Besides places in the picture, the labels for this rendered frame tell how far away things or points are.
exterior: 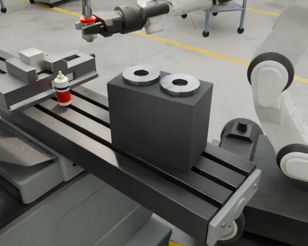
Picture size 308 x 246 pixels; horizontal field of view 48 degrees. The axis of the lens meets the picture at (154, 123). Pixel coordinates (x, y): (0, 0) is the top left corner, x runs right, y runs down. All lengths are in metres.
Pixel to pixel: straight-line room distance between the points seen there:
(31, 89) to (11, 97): 0.06
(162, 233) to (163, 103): 0.98
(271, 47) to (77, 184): 0.75
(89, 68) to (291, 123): 0.72
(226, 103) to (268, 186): 1.67
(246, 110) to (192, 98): 2.18
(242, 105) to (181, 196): 2.24
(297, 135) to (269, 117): 0.12
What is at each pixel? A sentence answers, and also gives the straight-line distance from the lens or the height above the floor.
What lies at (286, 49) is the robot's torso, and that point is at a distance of 1.16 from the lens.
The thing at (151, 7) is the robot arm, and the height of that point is 1.17.
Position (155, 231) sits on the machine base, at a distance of 1.65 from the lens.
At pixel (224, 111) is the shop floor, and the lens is 2.86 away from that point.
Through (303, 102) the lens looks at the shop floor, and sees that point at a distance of 3.18.
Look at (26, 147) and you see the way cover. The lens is 1.08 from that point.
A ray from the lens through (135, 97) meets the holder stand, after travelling 0.79.
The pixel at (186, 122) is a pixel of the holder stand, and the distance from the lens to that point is 0.76.
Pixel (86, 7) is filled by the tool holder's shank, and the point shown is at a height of 1.20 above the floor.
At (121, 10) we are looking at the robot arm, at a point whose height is 1.17.
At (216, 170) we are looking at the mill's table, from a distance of 0.86.
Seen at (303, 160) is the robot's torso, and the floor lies 0.72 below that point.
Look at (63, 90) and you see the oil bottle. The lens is 1.09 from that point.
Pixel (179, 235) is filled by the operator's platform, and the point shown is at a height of 0.40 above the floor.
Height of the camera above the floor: 1.49
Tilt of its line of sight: 34 degrees down
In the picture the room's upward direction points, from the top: straight up
